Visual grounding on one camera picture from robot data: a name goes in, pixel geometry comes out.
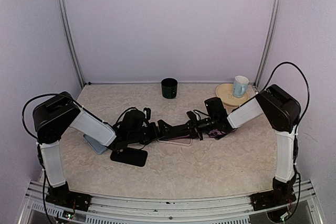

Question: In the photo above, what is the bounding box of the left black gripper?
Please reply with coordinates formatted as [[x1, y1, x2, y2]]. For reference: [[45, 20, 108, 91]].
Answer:
[[129, 120, 173, 146]]

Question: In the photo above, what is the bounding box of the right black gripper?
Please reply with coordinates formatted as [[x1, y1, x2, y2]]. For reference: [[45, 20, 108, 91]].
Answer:
[[176, 114, 217, 140]]

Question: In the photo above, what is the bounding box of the pink phone case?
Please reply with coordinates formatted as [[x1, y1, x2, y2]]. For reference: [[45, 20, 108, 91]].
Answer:
[[158, 138, 192, 146]]

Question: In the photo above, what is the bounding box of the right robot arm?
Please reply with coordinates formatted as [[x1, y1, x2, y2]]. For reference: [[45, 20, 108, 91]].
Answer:
[[167, 84, 301, 183]]

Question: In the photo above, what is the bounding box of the black phone case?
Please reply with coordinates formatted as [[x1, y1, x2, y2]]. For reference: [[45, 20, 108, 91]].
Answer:
[[110, 148, 148, 167]]

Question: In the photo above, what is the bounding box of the light blue phone case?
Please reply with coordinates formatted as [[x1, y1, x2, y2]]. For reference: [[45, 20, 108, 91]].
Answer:
[[83, 134, 107, 155]]

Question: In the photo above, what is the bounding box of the dark green cup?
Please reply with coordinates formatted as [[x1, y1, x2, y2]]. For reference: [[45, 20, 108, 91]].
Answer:
[[161, 78, 178, 99]]

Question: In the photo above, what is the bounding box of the beige round plate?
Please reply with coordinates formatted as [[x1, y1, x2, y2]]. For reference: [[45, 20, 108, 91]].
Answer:
[[215, 83, 249, 107]]

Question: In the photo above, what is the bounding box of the light blue mug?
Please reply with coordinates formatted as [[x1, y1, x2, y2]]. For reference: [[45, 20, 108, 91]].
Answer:
[[233, 76, 249, 98]]

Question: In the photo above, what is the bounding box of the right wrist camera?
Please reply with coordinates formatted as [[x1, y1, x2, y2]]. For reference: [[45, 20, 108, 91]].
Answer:
[[186, 111, 201, 124]]

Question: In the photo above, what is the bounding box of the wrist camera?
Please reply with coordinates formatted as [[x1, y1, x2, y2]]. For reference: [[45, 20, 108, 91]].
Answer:
[[186, 111, 201, 124], [143, 108, 151, 121]]

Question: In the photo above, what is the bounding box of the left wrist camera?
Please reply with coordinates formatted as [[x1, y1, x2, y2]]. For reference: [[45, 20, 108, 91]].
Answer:
[[143, 108, 151, 121]]

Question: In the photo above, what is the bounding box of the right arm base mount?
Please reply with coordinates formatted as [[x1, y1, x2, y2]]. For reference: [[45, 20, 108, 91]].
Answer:
[[250, 190, 297, 211]]

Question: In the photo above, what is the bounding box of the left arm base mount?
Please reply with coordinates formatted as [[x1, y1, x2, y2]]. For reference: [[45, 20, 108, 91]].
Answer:
[[46, 191, 92, 212]]

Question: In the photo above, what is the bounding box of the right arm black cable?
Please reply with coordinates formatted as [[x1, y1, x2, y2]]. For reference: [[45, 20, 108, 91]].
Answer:
[[264, 62, 310, 130]]

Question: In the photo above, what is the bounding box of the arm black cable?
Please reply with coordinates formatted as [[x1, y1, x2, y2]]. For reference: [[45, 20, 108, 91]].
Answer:
[[264, 62, 310, 130], [21, 93, 61, 141]]

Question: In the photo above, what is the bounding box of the right aluminium frame post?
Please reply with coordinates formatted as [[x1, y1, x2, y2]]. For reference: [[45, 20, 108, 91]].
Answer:
[[254, 0, 281, 89]]

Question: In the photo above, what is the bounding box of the aluminium frame post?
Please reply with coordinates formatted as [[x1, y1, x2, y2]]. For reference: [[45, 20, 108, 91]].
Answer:
[[57, 0, 86, 89], [254, 0, 281, 89]]

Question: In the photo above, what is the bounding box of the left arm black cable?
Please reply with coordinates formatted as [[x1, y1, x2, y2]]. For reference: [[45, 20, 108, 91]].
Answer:
[[21, 93, 61, 141]]

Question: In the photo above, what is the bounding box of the left aluminium frame post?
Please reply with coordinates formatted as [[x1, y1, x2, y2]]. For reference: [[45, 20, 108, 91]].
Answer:
[[57, 0, 86, 89]]

